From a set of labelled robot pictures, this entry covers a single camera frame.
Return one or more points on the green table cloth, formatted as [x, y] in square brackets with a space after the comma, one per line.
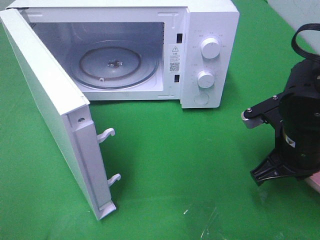
[167, 156]

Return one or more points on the round door release button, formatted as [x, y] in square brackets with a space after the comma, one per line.
[201, 99]

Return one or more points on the white microwave oven body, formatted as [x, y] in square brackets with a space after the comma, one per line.
[175, 28]

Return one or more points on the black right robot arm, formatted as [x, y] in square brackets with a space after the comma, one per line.
[304, 79]

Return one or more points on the white microwave door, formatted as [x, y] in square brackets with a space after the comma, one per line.
[66, 112]

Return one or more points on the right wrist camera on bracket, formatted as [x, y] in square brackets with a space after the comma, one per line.
[265, 112]

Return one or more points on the lower white timer knob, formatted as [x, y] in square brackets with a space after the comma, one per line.
[205, 79]

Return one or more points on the clear tape front patch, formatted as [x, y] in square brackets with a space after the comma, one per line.
[202, 221]

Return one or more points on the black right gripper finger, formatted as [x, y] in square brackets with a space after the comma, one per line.
[272, 167]

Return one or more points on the clear tape patch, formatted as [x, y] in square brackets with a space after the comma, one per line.
[202, 221]
[275, 207]

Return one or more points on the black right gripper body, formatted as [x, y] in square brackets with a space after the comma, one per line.
[300, 136]

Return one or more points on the upper white power knob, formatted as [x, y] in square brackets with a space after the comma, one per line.
[210, 47]

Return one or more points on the clear tape right patch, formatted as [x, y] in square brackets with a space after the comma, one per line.
[275, 207]

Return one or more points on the pink round plate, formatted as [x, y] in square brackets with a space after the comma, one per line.
[314, 181]

